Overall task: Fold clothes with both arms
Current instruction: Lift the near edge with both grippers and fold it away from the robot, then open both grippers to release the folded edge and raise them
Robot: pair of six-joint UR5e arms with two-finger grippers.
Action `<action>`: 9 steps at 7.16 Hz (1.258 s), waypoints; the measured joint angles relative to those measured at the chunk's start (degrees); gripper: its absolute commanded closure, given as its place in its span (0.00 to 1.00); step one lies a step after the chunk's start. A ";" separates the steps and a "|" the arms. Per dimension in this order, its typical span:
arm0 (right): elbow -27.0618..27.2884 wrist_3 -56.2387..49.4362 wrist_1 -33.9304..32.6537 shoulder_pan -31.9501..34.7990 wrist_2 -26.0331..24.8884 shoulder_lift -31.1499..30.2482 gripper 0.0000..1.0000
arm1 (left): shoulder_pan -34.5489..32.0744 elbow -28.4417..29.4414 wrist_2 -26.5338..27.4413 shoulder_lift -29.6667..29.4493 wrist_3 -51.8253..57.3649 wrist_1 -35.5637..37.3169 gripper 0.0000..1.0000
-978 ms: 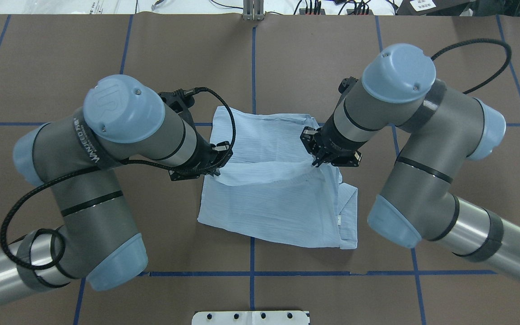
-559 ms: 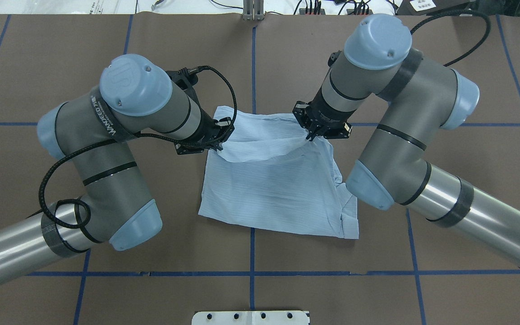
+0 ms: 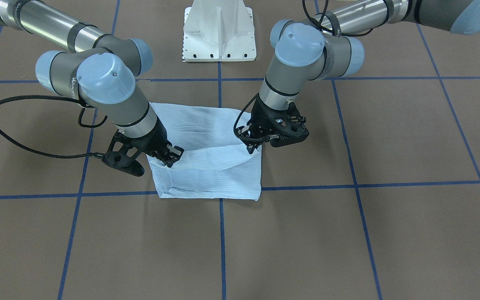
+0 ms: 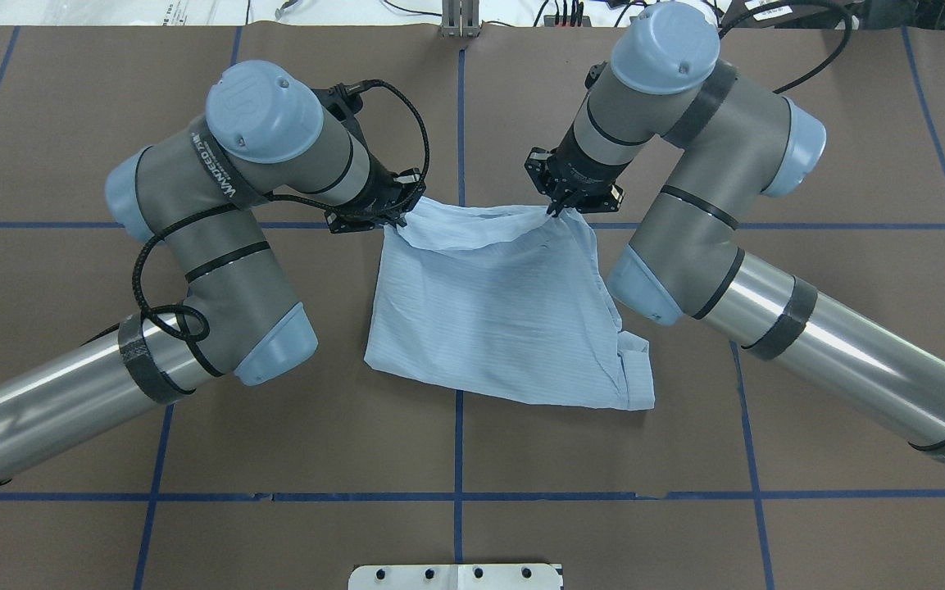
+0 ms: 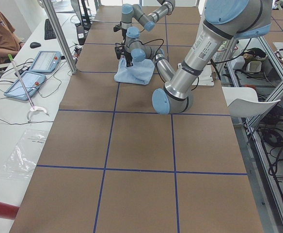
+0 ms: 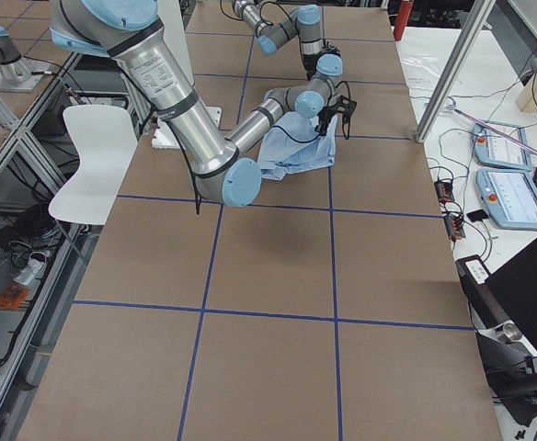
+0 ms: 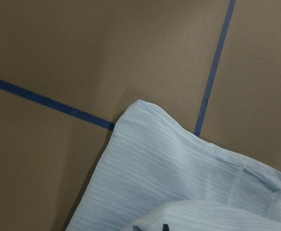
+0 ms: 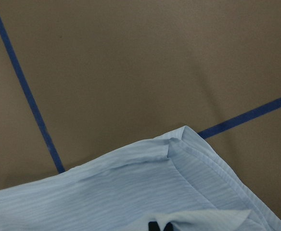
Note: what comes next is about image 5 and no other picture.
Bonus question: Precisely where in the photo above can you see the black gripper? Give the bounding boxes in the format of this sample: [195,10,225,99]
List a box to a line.
[114,43,133,67]
[113,21,131,40]

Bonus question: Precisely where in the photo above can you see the light blue button shirt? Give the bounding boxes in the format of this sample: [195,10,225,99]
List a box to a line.
[114,58,155,85]

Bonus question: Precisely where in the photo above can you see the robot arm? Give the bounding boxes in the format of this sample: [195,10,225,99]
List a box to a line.
[114,0,272,114]
[113,0,175,40]

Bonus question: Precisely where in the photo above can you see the black power adapter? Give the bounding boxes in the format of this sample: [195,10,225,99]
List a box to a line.
[76,25,86,45]

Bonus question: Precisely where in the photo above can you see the black keyboard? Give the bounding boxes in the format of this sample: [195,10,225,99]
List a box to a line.
[44,18,56,40]

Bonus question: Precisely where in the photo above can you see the upper blue teach pendant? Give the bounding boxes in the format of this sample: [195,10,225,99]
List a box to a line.
[29,50,61,74]

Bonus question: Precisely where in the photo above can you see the blue teach pendant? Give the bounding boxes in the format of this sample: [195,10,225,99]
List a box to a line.
[4,71,46,101]
[29,50,61,74]

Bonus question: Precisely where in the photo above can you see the black computer mouse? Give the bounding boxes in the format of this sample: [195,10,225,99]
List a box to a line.
[30,42,41,49]

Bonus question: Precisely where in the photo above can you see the lower blue teach pendant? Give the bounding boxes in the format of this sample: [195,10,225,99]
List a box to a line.
[4,71,46,101]

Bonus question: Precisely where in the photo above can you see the rod with white hook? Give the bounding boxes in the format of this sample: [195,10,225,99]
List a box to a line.
[8,54,49,123]

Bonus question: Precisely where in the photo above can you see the white chair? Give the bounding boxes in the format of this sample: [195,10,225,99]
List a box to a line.
[222,86,281,117]

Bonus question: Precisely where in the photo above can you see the clear plastic bag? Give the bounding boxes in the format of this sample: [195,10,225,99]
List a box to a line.
[0,129,49,181]

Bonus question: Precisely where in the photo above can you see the red cylinder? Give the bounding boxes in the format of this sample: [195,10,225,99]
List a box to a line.
[0,202,19,220]

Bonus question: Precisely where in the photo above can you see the aluminium frame post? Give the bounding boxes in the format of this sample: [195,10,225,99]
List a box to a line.
[42,0,78,74]

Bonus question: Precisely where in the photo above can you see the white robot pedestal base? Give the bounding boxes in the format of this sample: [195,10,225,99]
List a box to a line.
[191,66,214,87]

